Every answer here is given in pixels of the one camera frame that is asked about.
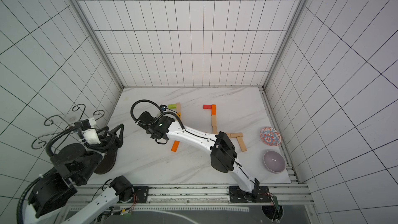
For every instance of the patterned red blue plate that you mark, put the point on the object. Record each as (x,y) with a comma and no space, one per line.
(270,136)

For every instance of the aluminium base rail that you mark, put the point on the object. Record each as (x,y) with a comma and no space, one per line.
(218,194)

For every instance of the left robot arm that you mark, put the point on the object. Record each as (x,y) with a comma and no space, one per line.
(72,166)

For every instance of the purple bowl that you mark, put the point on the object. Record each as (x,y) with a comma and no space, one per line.
(274,161)

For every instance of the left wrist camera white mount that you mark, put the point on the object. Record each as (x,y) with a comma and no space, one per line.
(87,132)

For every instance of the black round plate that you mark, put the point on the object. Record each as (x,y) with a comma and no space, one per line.
(107,163)

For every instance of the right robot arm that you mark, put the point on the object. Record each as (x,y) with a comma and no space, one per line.
(219,147)

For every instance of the natural wood block diagonal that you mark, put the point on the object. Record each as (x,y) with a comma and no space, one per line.
(214,130)

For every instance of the orange block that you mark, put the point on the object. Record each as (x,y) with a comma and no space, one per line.
(213,109)
(175,146)

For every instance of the lime green block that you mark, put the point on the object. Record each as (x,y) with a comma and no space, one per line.
(172,106)

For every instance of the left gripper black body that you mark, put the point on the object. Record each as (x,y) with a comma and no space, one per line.
(107,144)

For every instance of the metal scroll wall ornament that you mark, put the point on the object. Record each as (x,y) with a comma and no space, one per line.
(78,111)

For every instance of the natural wood block top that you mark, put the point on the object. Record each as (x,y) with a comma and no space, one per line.
(178,107)

